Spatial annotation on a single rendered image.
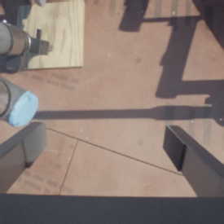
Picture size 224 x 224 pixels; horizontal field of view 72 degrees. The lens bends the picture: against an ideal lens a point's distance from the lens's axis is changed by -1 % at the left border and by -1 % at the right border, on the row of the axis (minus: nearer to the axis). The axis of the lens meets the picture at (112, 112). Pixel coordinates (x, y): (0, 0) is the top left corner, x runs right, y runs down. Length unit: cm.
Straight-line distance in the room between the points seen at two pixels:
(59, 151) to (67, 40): 46
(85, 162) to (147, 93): 36
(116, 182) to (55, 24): 70
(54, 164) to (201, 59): 71
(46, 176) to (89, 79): 42
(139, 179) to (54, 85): 50
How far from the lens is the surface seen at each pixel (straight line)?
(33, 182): 73
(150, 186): 64
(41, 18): 85
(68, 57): 71
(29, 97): 41
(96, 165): 63
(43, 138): 17
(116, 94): 63
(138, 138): 61
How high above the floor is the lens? 61
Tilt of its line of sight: 81 degrees down
